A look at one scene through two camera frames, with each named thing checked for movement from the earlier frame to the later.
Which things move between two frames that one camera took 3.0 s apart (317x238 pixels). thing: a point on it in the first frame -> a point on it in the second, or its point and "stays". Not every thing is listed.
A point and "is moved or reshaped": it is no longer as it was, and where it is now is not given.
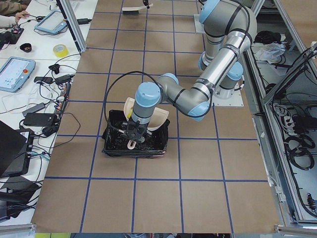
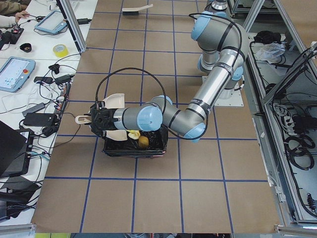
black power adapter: (40, 119) stays
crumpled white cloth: (270, 52) stays
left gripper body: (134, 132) -> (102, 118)
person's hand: (19, 15) stays
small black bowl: (26, 47) stays
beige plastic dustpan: (159, 117) is moved or reshaped
